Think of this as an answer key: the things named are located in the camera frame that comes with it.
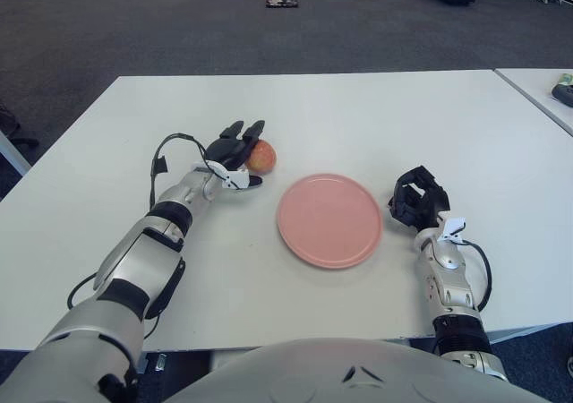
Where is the grey robot torso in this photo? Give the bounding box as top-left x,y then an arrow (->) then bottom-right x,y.
165,336 -> 556,403

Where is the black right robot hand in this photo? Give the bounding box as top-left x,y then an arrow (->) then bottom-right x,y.
387,165 -> 451,232

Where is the black office chair base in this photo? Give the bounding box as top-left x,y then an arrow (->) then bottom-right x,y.
0,100 -> 40,149

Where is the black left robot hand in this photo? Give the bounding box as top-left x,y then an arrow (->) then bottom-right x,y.
205,118 -> 268,189

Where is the red yellow apple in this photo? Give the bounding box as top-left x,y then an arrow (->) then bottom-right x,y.
244,139 -> 278,174

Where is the pink round plate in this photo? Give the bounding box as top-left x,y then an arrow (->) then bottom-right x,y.
276,173 -> 384,270

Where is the white table leg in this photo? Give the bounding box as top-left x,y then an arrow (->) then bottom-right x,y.
0,129 -> 32,176

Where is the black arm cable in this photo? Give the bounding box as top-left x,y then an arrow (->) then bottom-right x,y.
66,133 -> 214,337
460,239 -> 493,313

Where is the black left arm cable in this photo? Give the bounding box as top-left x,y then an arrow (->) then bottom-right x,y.
66,133 -> 214,337

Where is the grey handheld controller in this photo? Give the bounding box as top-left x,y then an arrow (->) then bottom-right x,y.
551,83 -> 573,107

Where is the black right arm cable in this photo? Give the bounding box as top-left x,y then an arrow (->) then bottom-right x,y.
460,239 -> 493,313

